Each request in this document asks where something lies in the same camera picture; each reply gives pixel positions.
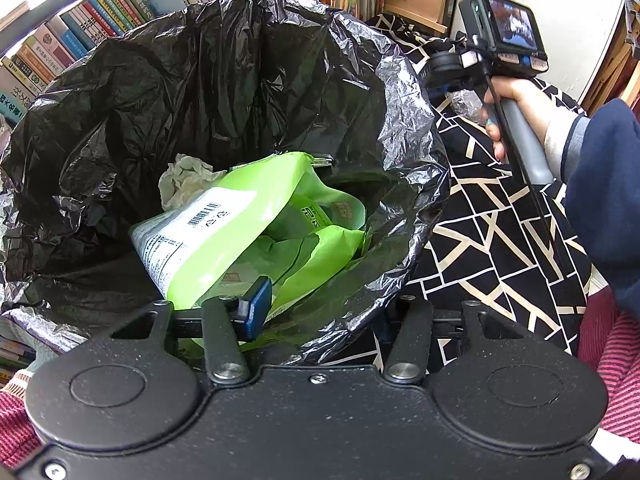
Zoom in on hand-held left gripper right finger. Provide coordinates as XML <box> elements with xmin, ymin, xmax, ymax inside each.
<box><xmin>384</xmin><ymin>297</ymin><xmax>533</xmax><ymax>386</ymax></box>

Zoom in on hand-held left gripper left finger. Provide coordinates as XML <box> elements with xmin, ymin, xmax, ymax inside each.
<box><xmin>111</xmin><ymin>277</ymin><xmax>273</xmax><ymax>386</ymax></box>

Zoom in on clear plastic bag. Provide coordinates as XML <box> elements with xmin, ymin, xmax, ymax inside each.
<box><xmin>450</xmin><ymin>91</ymin><xmax>487</xmax><ymax>123</ymax></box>

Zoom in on green snack bag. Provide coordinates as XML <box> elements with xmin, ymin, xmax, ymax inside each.
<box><xmin>130</xmin><ymin>152</ymin><xmax>368</xmax><ymax>343</ymax></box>

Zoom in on white tissue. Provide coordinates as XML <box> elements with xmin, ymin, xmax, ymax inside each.
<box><xmin>159</xmin><ymin>155</ymin><xmax>228</xmax><ymax>211</ymax></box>

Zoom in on black trash bag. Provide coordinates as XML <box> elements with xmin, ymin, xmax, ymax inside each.
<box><xmin>0</xmin><ymin>0</ymin><xmax>451</xmax><ymax>366</ymax></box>

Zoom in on person's right forearm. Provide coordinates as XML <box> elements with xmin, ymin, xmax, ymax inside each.
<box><xmin>544</xmin><ymin>99</ymin><xmax>640</xmax><ymax>318</ymax></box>

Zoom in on person's right hand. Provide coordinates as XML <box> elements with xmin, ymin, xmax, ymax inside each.
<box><xmin>482</xmin><ymin>77</ymin><xmax>561</xmax><ymax>163</ymax></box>

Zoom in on black white patterned cloth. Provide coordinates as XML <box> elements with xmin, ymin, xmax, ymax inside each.
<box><xmin>345</xmin><ymin>12</ymin><xmax>608</xmax><ymax>371</ymax></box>

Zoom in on leaning wooden frames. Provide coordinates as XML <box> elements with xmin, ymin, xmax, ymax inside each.
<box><xmin>582</xmin><ymin>35</ymin><xmax>640</xmax><ymax>116</ymax></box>

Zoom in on red striped clothing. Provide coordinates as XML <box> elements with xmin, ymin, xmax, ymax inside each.
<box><xmin>0</xmin><ymin>287</ymin><xmax>640</xmax><ymax>480</ymax></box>

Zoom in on row of books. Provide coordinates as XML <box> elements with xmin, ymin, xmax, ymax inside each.
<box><xmin>0</xmin><ymin>0</ymin><xmax>388</xmax><ymax>386</ymax></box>

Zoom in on grey window frame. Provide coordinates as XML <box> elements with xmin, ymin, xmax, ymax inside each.
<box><xmin>0</xmin><ymin>0</ymin><xmax>133</xmax><ymax>56</ymax></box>

